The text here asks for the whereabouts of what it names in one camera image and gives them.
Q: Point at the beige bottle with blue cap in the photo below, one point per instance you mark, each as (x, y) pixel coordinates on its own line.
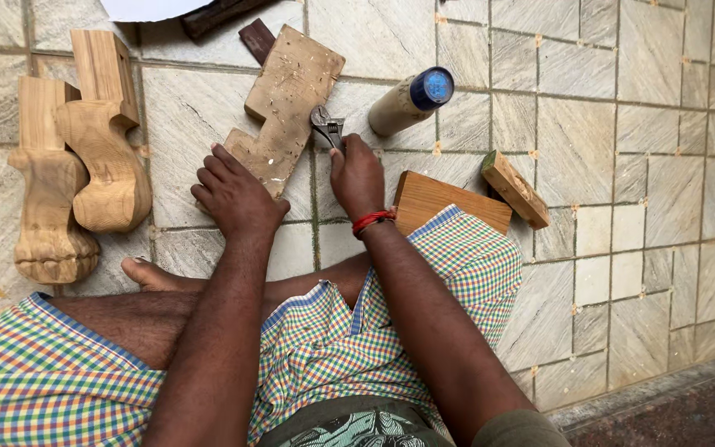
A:
(401, 105)

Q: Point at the olive green shirt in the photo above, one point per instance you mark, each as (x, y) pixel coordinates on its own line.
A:
(345, 428)

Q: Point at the person's left hand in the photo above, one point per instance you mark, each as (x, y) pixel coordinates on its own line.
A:
(239, 198)

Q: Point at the long dark wooden piece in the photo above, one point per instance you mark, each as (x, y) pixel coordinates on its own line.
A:
(215, 15)

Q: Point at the red thread wristband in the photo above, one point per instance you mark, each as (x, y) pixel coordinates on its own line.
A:
(371, 219)

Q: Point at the small dark brown wood piece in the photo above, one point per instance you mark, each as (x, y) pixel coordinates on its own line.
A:
(257, 40)

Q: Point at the notched worn wooden block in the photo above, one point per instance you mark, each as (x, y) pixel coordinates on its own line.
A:
(289, 93)

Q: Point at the person's right leg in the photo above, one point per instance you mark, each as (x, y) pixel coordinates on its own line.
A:
(159, 278)

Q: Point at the flat brown wooden plank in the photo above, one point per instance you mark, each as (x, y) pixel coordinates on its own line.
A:
(444, 202)

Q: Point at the person's right hand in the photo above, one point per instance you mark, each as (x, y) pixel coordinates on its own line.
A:
(360, 183)

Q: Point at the person's leg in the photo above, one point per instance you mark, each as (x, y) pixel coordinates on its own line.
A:
(128, 329)
(159, 278)

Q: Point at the person's left leg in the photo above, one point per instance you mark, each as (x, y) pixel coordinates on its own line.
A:
(128, 329)

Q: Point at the carved wooden furniture leg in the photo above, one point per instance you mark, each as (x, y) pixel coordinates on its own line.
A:
(47, 198)
(106, 161)

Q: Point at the steel adjustable wrench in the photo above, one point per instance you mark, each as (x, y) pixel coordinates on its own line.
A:
(326, 127)

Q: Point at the small green-ended wooden block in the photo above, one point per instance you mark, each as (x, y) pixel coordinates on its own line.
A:
(516, 189)

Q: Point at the white paper sheet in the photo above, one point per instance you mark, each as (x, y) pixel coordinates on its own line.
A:
(146, 7)

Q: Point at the multicolour checked cloth wrap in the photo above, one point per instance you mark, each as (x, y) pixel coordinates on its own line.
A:
(326, 360)

